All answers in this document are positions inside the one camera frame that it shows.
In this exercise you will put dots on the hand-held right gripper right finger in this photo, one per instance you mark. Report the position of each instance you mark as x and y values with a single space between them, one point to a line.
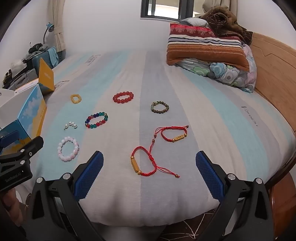
209 176

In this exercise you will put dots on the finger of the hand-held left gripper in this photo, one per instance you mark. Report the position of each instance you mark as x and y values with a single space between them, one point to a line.
5 139
32 146

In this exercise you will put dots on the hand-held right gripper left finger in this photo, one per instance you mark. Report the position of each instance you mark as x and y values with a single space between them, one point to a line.
89 176

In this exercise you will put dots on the blue yellow cardboard box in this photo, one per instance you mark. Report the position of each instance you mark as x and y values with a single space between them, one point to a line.
32 109

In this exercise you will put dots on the person's left hand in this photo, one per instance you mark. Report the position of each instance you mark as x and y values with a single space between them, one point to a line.
10 206

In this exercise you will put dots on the brown patterned cloth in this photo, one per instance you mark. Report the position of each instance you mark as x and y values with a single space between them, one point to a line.
189 228

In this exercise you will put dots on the grey hard case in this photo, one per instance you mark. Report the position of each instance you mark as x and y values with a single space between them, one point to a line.
22 77

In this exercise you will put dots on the white plastic bag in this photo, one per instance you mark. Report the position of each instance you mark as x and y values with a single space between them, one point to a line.
18 64

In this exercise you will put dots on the blue suitcase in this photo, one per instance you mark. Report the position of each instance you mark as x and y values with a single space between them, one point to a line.
47 56

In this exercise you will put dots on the black bag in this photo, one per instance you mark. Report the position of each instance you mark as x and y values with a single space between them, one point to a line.
37 47

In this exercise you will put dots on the floral quilt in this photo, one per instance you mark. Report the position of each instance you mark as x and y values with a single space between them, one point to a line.
222 74

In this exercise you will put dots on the striped bed sheet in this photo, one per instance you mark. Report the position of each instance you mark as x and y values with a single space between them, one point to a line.
143 76

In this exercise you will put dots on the blue desk lamp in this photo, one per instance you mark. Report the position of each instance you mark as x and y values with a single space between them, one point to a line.
49 27

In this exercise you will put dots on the wooden headboard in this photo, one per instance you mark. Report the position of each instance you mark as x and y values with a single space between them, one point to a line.
275 74

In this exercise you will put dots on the beige curtain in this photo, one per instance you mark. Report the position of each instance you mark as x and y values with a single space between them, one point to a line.
222 4
59 25

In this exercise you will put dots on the striped red brown pillow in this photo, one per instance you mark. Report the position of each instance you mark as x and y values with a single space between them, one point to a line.
205 49

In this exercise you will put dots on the grey white pillow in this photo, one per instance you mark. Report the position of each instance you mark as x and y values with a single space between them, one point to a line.
196 22

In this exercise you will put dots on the brown fuzzy blanket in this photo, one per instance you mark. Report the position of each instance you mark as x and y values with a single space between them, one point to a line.
226 20

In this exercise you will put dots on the dark framed window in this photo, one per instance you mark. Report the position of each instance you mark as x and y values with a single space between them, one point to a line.
168 9

